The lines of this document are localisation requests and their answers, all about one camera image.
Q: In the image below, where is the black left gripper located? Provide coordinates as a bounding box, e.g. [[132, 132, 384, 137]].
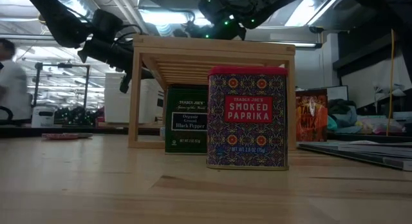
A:
[[77, 37, 156, 94]]

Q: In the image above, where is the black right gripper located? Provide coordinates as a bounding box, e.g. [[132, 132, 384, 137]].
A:
[[172, 0, 258, 41]]

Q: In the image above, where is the wooden slatted shelf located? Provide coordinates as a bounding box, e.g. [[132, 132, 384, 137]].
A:
[[127, 33, 297, 151]]

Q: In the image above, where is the green black pepper tin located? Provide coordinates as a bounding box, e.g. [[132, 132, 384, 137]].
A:
[[164, 84, 209, 155]]

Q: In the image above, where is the red smoked paprika tin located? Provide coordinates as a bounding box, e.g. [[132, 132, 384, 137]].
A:
[[205, 65, 290, 171]]

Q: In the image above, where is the orange taco mix packet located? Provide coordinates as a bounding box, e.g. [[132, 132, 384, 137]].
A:
[[295, 88, 329, 143]]

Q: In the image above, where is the white storage cabinet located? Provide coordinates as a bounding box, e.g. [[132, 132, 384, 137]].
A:
[[104, 72, 165, 125]]

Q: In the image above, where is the dark equipment with green lights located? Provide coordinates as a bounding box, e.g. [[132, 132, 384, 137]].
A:
[[54, 106, 97, 127]]

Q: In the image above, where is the long ceiling light fixture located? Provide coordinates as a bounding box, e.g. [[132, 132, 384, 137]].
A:
[[294, 41, 323, 48]]

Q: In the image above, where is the person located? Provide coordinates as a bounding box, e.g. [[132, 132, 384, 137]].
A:
[[0, 39, 32, 122]]

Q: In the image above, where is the black office chair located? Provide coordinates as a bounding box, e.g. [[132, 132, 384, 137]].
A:
[[0, 105, 14, 126]]

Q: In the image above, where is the pile of clothes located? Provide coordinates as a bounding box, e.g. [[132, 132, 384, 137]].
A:
[[327, 99, 361, 135]]

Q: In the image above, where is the pink patterned fabric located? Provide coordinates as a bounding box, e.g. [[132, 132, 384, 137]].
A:
[[355, 116, 406, 136]]

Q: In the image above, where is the black pole stand frame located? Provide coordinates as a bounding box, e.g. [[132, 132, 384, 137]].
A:
[[33, 61, 91, 109]]

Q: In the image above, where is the white container with black handle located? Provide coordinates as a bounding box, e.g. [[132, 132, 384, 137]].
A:
[[31, 106, 55, 129]]

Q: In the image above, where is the black aluminium table frame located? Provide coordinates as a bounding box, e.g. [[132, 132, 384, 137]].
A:
[[0, 126, 412, 144]]

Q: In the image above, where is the white panel with black frame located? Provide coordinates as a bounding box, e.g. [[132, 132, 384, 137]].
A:
[[295, 85, 350, 102]]

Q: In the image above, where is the thin yellow cable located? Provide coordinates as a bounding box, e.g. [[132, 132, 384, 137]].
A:
[[387, 29, 395, 137]]

